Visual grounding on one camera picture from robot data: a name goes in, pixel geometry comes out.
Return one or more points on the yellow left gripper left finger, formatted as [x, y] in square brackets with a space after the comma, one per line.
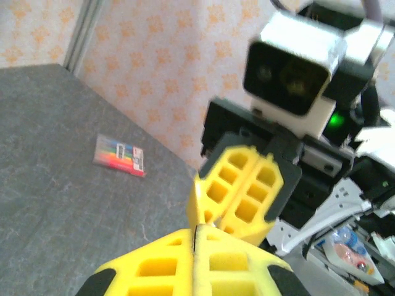
[182, 246]

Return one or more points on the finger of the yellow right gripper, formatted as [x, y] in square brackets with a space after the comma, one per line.
[205, 197]
[265, 185]

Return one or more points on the aluminium frame post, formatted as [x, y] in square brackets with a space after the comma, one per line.
[83, 34]

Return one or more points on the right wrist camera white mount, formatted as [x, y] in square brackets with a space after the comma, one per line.
[287, 80]

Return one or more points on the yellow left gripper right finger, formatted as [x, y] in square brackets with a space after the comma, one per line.
[203, 277]

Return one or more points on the clear plastic bottle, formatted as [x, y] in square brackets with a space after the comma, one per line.
[345, 237]

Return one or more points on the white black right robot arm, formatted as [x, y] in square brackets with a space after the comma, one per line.
[345, 194]

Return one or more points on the rainbow red crayon box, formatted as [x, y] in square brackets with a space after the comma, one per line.
[120, 155]

